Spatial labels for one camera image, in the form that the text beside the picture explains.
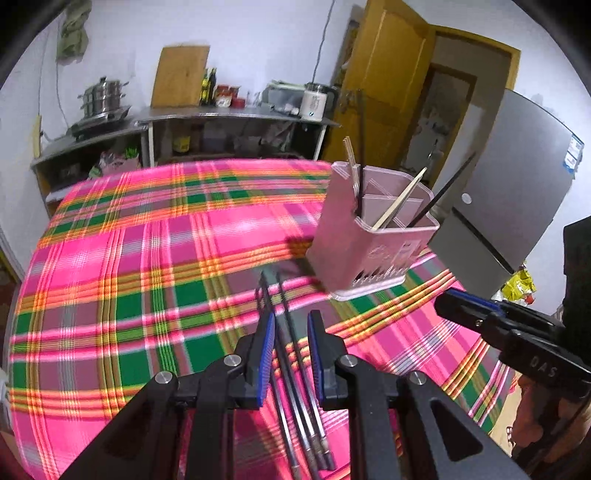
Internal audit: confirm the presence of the pink utensil holder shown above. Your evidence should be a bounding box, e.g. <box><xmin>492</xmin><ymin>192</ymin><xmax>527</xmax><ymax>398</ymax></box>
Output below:
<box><xmin>305</xmin><ymin>161</ymin><xmax>440</xmax><ymax>302</ymax></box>

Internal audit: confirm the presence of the wooden door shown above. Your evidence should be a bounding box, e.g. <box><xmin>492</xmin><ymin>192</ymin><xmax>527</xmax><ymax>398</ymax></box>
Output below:
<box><xmin>321</xmin><ymin>0</ymin><xmax>435</xmax><ymax>185</ymax></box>

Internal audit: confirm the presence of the black chopstick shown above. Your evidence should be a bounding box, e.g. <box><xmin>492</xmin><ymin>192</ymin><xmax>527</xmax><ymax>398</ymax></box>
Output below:
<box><xmin>276</xmin><ymin>272</ymin><xmax>337</xmax><ymax>470</ymax></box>
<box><xmin>409</xmin><ymin>152</ymin><xmax>476</xmax><ymax>229</ymax></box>
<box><xmin>355</xmin><ymin>89</ymin><xmax>366</xmax><ymax>216</ymax></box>
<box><xmin>256</xmin><ymin>285</ymin><xmax>303</xmax><ymax>480</ymax></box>
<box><xmin>261</xmin><ymin>271</ymin><xmax>326</xmax><ymax>472</ymax></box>

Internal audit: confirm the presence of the long steel counter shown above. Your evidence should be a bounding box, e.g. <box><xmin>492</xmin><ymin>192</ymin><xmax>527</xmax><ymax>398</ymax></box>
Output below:
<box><xmin>136</xmin><ymin>104</ymin><xmax>342</xmax><ymax>167</ymax></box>

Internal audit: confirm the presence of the yellow snack bag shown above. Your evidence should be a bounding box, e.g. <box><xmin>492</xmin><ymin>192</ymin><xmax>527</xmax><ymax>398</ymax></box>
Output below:
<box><xmin>501</xmin><ymin>267</ymin><xmax>539</xmax><ymax>303</ymax></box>

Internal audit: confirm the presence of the steel steamer pot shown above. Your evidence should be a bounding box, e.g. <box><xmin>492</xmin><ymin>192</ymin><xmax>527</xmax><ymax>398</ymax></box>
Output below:
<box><xmin>77</xmin><ymin>78</ymin><xmax>130</xmax><ymax>116</ymax></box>

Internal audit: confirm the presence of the person's dark clothing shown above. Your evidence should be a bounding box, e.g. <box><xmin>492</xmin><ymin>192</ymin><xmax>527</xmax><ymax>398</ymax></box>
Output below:
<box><xmin>562</xmin><ymin>217</ymin><xmax>591</xmax><ymax>324</ymax></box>

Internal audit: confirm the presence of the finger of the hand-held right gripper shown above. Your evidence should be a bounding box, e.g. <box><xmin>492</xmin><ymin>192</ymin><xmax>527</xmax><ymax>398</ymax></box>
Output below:
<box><xmin>450</xmin><ymin>287</ymin><xmax>513</xmax><ymax>315</ymax></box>
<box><xmin>434</xmin><ymin>291</ymin><xmax>507</xmax><ymax>341</ymax></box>

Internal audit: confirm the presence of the pink plastic bag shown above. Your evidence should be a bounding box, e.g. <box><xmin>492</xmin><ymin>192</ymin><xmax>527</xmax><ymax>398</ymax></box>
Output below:
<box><xmin>99</xmin><ymin>150</ymin><xmax>141</xmax><ymax>174</ymax></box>

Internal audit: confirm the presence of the person's right hand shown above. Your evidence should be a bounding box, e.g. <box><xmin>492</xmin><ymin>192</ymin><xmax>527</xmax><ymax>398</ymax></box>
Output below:
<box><xmin>510</xmin><ymin>374</ymin><xmax>561</xmax><ymax>462</ymax></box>

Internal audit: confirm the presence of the white electric kettle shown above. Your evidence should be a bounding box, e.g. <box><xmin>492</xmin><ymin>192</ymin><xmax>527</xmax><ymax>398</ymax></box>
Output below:
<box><xmin>301</xmin><ymin>82</ymin><xmax>340</xmax><ymax>123</ymax></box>

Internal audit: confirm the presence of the black induction cooker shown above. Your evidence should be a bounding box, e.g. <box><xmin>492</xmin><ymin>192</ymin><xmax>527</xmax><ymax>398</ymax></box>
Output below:
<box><xmin>69</xmin><ymin>105</ymin><xmax>132</xmax><ymax>139</ymax></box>

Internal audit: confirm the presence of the wooden door frame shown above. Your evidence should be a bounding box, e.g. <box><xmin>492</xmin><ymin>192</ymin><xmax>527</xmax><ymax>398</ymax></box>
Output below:
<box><xmin>416</xmin><ymin>25</ymin><xmax>522</xmax><ymax>185</ymax></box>

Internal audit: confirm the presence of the low steel counter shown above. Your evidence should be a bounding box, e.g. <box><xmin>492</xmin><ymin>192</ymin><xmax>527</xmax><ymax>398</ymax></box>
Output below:
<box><xmin>31</xmin><ymin>124</ymin><xmax>153</xmax><ymax>217</ymax></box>

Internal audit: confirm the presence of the thin wall cable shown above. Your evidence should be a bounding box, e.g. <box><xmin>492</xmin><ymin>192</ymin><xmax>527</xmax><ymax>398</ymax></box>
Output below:
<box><xmin>39</xmin><ymin>41</ymin><xmax>75</xmax><ymax>134</ymax></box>

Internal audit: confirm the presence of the pink plaid tablecloth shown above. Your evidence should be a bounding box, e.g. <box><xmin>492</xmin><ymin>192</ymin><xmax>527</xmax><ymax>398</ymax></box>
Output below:
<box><xmin>7</xmin><ymin>159</ymin><xmax>518</xmax><ymax>480</ymax></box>

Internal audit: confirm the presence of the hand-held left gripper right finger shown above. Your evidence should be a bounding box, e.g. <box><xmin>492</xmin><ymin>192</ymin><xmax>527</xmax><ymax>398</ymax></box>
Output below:
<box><xmin>307</xmin><ymin>309</ymin><xmax>532</xmax><ymax>480</ymax></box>

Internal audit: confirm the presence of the green hanging cloth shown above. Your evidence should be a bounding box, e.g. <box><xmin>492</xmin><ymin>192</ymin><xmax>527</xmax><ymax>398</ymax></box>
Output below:
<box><xmin>56</xmin><ymin>0</ymin><xmax>92</xmax><ymax>60</ymax></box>

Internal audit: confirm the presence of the grey refrigerator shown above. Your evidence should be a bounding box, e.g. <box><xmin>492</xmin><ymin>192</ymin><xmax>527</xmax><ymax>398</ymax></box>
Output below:
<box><xmin>431</xmin><ymin>89</ymin><xmax>581</xmax><ymax>275</ymax></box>

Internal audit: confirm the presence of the wooden chopstick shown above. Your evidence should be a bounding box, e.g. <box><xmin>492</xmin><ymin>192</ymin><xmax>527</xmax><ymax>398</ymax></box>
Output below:
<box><xmin>372</xmin><ymin>167</ymin><xmax>428</xmax><ymax>230</ymax></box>
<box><xmin>343</xmin><ymin>137</ymin><xmax>358</xmax><ymax>215</ymax></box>
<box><xmin>347</xmin><ymin>136</ymin><xmax>362</xmax><ymax>216</ymax></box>

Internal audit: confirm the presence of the wooden cutting board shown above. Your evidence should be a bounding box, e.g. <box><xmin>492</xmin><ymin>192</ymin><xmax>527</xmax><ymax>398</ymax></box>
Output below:
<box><xmin>151</xmin><ymin>45</ymin><xmax>211</xmax><ymax>109</ymax></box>

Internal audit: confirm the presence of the grey storage box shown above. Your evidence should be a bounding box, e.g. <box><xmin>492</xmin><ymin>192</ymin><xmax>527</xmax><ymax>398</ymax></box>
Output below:
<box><xmin>265</xmin><ymin>79</ymin><xmax>305</xmax><ymax>112</ymax></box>

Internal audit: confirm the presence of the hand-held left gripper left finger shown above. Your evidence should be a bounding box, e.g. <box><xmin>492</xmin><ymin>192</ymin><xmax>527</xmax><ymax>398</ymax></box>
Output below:
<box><xmin>60</xmin><ymin>310</ymin><xmax>278</xmax><ymax>480</ymax></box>

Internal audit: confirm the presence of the black wall cable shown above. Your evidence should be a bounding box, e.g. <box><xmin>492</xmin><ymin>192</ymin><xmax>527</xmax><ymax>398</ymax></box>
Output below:
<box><xmin>310</xmin><ymin>0</ymin><xmax>337</xmax><ymax>84</ymax></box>

